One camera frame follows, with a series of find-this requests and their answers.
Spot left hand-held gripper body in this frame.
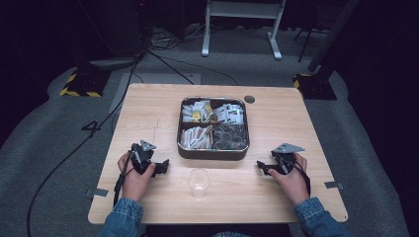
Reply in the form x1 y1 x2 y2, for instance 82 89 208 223
130 139 157 176

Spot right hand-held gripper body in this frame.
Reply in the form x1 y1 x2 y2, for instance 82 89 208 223
270 142 306 176

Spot dark square compartment box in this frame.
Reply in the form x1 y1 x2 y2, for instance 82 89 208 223
176 96 251 162

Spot person's right hand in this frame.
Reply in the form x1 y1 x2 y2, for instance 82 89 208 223
268 153 311 205

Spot person's left hand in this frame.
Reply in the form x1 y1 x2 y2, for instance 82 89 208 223
117 151 156 202

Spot clear plastic cup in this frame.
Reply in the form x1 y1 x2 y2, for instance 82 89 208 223
187 168 212 199

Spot pile of paper-wrapped wooden stirrers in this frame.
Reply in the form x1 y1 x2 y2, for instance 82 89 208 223
180 125 213 150

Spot pile of clear tea pouches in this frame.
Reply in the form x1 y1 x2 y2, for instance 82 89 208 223
211 122 248 150

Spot pile of printed white sachets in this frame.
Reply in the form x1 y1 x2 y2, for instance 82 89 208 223
214 103 245 125

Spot pile of white tea bags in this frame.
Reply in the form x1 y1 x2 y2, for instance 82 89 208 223
182 100 213 123

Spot person's denim leg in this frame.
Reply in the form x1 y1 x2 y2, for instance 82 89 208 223
210 231 255 237

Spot black tripod legs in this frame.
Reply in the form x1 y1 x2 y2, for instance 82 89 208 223
293 26 330 64

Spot grey metal pole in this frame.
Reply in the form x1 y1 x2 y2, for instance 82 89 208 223
307 0 361 73

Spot white metal stand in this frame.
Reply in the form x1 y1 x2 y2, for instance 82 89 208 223
201 0 288 61

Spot right hand-held gripper black cable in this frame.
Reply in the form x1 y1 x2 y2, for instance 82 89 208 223
293 160 312 197

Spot hand-held gripper black cable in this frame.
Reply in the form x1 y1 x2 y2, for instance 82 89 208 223
113 149 136 207
293 160 312 197

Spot left hand-held gripper black cable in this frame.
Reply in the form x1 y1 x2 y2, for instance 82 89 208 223
113 149 136 207

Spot long black floor cable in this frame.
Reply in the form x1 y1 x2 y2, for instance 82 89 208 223
26 48 149 237

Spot yellow-black striped base plate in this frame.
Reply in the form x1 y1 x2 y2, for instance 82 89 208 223
293 72 338 101
59 68 112 99

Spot thin black floor cable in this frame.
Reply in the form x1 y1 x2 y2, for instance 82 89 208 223
147 48 196 86

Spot bundle of floor cables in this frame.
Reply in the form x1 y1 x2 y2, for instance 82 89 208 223
147 22 209 51

